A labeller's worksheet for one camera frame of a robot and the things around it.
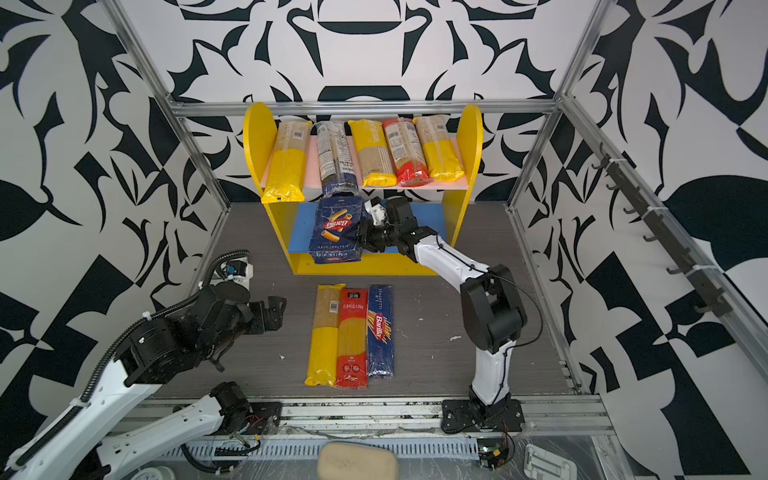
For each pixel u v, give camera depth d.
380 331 0.85
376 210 0.83
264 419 0.74
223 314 0.47
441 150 0.73
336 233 0.85
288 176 0.66
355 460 0.66
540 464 0.67
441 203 1.01
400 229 0.71
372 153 0.72
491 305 0.51
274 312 0.60
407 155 0.70
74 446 0.39
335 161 0.70
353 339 0.85
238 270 0.57
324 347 0.83
